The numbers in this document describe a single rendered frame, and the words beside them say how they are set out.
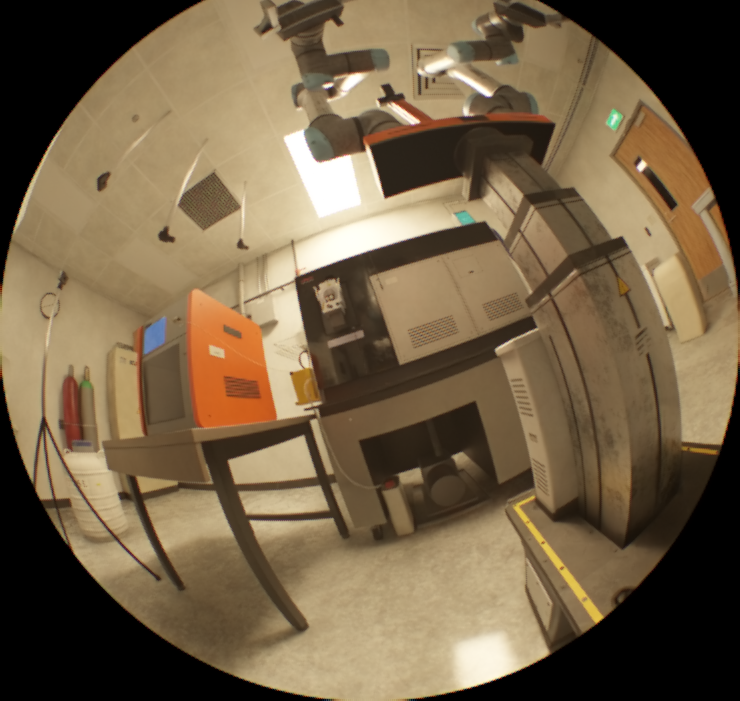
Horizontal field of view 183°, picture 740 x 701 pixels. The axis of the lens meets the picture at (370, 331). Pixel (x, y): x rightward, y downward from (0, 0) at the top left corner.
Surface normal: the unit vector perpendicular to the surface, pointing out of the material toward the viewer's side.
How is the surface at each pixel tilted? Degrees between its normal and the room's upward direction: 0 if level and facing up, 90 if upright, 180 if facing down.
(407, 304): 90
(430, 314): 90
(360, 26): 180
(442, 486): 90
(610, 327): 90
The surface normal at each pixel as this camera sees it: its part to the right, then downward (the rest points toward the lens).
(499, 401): -0.12, -0.27
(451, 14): 0.30, 0.91
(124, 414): 0.95, -0.31
